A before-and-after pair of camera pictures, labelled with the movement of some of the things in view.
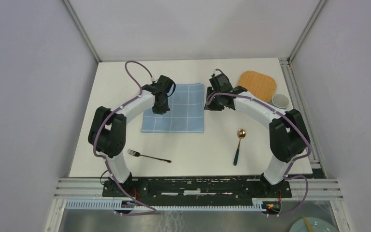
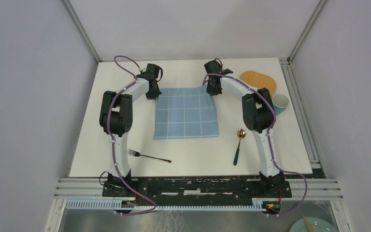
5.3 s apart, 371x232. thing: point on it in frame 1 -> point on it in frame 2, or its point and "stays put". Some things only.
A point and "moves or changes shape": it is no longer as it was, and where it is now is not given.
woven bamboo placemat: x=263 y=86 stays put
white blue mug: x=280 y=100 stays put
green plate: x=317 y=224 stays put
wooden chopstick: x=308 y=226 stays put
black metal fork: x=135 y=153 stays put
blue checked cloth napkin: x=186 y=114 moves or changes shape
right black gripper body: x=215 y=103 -> x=213 y=90
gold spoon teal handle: x=241 y=134 stays put
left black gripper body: x=161 y=108 -> x=153 y=94
